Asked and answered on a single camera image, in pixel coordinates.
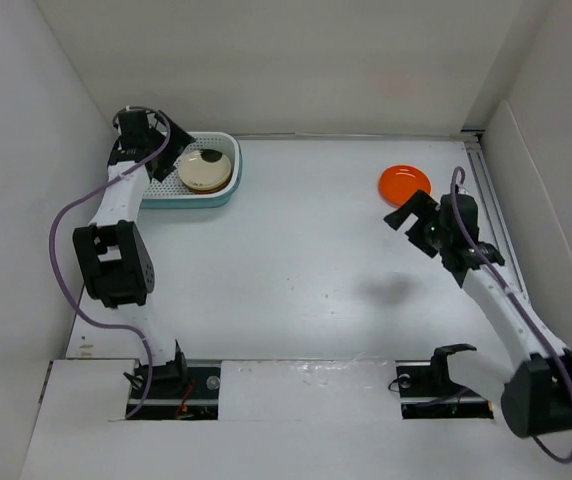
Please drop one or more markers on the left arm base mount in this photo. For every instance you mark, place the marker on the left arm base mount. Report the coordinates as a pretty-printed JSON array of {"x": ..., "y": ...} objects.
[{"x": 197, "y": 401}]

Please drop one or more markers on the beige plate with black patch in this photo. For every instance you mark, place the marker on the beige plate with black patch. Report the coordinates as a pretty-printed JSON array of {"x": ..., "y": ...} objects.
[{"x": 204, "y": 166}]

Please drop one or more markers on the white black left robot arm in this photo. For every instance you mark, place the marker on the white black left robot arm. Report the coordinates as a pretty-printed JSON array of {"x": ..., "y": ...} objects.
[{"x": 116, "y": 266}]

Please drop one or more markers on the white perforated plastic basket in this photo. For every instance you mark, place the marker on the white perforated plastic basket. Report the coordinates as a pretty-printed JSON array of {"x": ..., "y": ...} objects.
[{"x": 208, "y": 140}]

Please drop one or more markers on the beige plate with symbols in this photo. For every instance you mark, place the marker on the beige plate with symbols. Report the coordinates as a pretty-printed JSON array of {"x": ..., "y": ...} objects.
[{"x": 205, "y": 188}]

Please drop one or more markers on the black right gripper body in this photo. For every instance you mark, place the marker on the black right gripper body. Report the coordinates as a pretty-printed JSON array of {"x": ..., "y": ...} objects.
[{"x": 441, "y": 236}]

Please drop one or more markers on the orange plate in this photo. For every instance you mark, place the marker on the orange plate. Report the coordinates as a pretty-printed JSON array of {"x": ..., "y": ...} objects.
[{"x": 397, "y": 184}]

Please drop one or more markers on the aluminium rail right edge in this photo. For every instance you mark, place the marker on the aluminium rail right edge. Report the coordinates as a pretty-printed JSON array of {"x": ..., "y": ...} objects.
[{"x": 495, "y": 230}]

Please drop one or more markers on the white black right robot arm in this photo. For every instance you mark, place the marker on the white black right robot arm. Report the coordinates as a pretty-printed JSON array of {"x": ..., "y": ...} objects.
[{"x": 534, "y": 393}]

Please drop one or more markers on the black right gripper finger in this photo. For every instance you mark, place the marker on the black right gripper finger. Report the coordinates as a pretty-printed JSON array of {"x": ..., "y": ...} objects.
[
  {"x": 421, "y": 205},
  {"x": 425, "y": 238}
]

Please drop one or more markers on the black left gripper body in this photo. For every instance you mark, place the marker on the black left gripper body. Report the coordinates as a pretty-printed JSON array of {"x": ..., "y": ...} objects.
[{"x": 157, "y": 141}]

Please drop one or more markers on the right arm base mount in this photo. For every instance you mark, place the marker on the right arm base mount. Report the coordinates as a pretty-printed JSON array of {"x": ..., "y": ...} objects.
[{"x": 422, "y": 397}]

